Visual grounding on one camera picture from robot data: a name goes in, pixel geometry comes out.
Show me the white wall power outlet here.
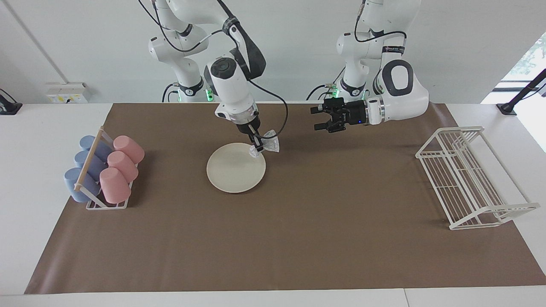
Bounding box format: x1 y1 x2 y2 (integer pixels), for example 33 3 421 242
46 83 88 104

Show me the black left base cable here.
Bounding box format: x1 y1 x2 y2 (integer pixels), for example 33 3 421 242
306 66 346 101

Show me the blue plastic cup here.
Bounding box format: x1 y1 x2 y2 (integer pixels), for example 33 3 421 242
64 168 102 203
79 136 113 162
74 151 107 180

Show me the bright window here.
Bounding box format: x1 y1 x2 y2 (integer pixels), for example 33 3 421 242
502 33 546 82

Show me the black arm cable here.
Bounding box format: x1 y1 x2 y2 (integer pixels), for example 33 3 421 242
353 0 408 43
139 0 289 138

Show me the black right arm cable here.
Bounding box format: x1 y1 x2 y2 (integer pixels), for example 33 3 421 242
139 0 289 138

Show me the pink plastic cup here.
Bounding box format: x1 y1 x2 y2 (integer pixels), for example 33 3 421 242
113 136 145 165
99 167 132 204
107 151 139 183

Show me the black base cable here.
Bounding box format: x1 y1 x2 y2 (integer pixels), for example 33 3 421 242
306 66 346 101
161 83 180 103

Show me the black table clamp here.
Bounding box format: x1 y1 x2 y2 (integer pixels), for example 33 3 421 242
0 88 23 116

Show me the white wire dish rack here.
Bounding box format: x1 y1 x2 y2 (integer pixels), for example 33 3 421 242
415 126 540 231

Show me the brown table mat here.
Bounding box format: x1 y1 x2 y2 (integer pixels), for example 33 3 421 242
24 101 546 295

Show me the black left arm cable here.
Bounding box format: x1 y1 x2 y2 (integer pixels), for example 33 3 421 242
353 0 408 43

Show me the cup rack with wooden bar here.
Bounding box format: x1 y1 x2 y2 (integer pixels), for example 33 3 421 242
74 127 139 210

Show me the black right base cable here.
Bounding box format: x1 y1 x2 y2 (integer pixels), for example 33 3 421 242
161 83 180 103

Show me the cream round plate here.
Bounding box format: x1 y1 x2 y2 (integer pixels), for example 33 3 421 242
206 142 267 194

